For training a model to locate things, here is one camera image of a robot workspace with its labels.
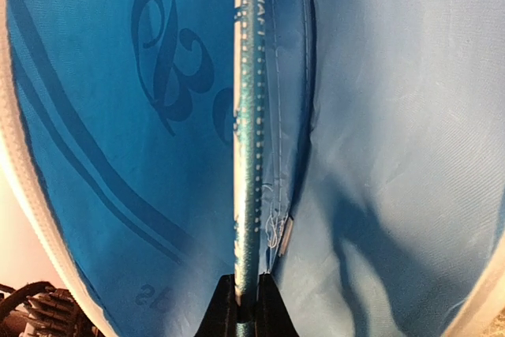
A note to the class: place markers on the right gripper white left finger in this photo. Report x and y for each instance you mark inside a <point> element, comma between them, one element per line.
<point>220,318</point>

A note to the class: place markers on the right gripper black triangular right finger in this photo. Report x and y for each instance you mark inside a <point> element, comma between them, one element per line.
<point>272,317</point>

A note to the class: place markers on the blue racket cover bag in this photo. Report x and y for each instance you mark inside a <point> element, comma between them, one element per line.
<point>378,178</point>

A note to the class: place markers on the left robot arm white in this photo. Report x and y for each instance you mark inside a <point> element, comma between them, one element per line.
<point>41,310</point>

